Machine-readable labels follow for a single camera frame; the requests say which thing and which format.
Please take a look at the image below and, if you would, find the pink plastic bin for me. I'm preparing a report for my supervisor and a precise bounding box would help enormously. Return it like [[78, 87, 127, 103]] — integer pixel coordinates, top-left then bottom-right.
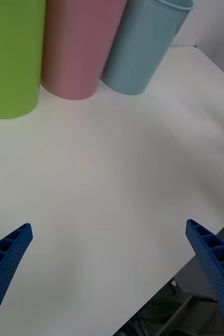
[[39, 0, 129, 101]]

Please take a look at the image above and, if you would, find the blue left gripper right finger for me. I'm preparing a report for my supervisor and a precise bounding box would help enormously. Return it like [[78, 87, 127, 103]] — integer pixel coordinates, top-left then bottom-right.
[[185, 218, 224, 336]]

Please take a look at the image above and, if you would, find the pale blue plastic bin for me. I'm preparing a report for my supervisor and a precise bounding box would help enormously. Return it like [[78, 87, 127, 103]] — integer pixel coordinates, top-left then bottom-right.
[[100, 0, 195, 96]]

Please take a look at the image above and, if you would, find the green plastic bin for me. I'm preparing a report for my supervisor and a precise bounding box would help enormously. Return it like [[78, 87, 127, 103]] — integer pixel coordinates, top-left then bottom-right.
[[0, 0, 47, 120]]

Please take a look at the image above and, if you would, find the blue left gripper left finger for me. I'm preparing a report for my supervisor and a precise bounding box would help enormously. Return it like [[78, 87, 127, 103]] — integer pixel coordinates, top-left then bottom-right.
[[0, 223, 34, 336]]

